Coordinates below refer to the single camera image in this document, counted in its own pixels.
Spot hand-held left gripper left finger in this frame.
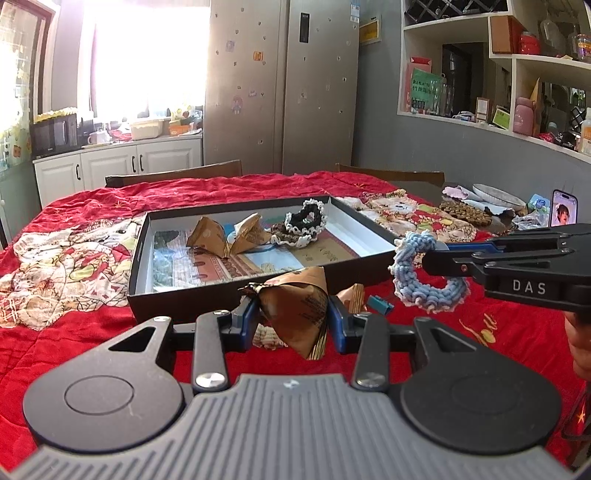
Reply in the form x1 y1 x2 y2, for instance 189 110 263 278
108 295 259 394

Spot brown box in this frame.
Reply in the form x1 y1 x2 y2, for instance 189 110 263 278
490 16 525 55

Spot printed picture board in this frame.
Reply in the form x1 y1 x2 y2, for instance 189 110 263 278
152 213 361 292

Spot yellow flowers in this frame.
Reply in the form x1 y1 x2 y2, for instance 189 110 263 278
33 107 79 123

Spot person's right hand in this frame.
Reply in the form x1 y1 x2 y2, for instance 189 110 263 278
564 310 591 374

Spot white kitchen cabinet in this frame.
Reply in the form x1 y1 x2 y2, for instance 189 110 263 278
33 135 204 208

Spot wooden chair back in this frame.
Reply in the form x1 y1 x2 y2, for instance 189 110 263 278
105 160 243 188
335 162 445 186

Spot red printed blanket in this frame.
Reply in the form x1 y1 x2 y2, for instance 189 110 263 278
0 171 591 462

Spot black microwave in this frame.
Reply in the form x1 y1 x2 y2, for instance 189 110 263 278
30 113 80 158

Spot cream storage container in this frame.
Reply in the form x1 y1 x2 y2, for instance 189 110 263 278
130 117 171 140

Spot black white-lace scrunchie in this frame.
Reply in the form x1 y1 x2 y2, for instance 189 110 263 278
284 198 328 236

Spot cream knitted scrunchie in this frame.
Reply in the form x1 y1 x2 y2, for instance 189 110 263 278
252 323 283 352

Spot green sign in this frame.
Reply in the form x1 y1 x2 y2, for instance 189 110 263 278
410 68 445 115

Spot clear glass pitcher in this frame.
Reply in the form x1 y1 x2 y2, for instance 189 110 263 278
434 83 460 117

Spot brown beaded mat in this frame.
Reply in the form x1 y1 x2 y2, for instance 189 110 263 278
438 199 491 227

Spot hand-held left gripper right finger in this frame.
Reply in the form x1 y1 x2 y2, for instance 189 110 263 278
329 298 478 393

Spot silver refrigerator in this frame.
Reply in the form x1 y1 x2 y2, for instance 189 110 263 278
203 0 361 176

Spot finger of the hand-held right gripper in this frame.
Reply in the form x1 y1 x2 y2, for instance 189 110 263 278
422 247 583 280
445 229 575 257

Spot clear glass jar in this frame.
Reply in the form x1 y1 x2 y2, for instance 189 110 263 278
539 17 568 56

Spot brown triangular paper packet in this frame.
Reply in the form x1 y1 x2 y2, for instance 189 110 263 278
335 283 366 315
225 212 273 257
186 216 232 259
238 266 329 361

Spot blue knitted scrunchie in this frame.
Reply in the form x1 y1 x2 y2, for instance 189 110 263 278
389 231 471 315

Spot smartphone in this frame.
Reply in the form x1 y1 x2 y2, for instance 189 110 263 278
551 188 579 227

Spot brown knitted scrunchie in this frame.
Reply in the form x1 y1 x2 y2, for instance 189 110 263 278
269 223 315 248

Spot red gift bag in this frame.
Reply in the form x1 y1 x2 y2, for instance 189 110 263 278
406 56 432 114

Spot white plate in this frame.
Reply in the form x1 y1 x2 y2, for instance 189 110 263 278
472 184 527 212

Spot white wall shelf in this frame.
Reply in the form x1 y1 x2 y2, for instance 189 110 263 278
397 0 591 162

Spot yellow wall sign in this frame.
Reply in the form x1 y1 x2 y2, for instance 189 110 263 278
359 14 383 45

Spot black shallow cardboard box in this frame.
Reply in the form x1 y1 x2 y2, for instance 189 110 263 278
127 195 402 324

